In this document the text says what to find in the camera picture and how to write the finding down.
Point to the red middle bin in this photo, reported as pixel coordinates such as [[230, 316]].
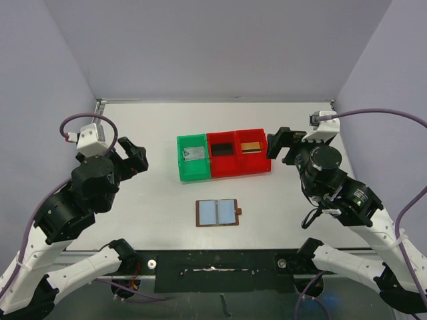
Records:
[[224, 166]]

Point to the silver card in bin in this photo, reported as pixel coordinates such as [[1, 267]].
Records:
[[193, 153]]

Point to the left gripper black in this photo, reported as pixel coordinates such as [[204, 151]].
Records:
[[126, 160]]

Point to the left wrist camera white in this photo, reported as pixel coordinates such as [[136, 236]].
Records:
[[91, 141]]

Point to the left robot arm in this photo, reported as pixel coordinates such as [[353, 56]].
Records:
[[29, 289]]

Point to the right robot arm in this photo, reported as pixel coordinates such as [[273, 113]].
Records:
[[399, 277]]

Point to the brown leather card holder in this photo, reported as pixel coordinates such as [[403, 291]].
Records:
[[217, 212]]

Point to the red bin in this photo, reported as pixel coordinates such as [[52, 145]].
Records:
[[253, 163], [224, 166]]

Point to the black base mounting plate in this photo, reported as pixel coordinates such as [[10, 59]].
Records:
[[222, 271]]

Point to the green plastic bin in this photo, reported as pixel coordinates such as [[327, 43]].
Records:
[[193, 170]]

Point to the gold card in bin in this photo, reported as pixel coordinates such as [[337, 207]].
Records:
[[251, 147]]

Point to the black card in bin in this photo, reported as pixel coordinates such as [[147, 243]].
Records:
[[222, 149]]

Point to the red right bin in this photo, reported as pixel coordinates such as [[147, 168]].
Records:
[[253, 163]]

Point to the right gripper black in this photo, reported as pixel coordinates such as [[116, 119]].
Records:
[[289, 146]]

